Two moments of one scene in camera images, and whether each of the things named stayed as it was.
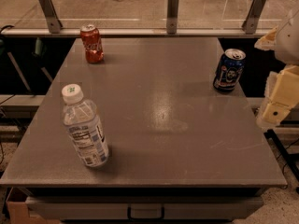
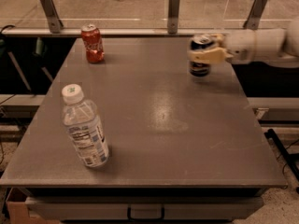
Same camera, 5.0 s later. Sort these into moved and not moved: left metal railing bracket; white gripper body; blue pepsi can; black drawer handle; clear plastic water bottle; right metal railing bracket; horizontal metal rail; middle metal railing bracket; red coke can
Moved: white gripper body; blue pepsi can
Not moved: black drawer handle; horizontal metal rail; red coke can; left metal railing bracket; middle metal railing bracket; right metal railing bracket; clear plastic water bottle
